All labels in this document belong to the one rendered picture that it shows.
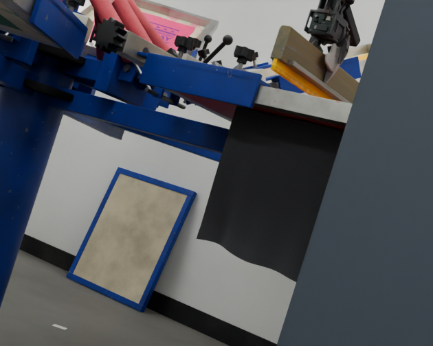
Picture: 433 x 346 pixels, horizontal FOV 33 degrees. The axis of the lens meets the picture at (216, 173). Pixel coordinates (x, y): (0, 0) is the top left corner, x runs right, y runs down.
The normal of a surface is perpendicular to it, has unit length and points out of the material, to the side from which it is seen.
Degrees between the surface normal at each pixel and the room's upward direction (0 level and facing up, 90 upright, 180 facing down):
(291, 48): 90
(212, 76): 90
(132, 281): 79
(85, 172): 90
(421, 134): 90
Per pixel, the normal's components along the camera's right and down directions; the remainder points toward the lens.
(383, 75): -0.27, -0.11
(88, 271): -0.47, -0.37
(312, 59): 0.79, 0.23
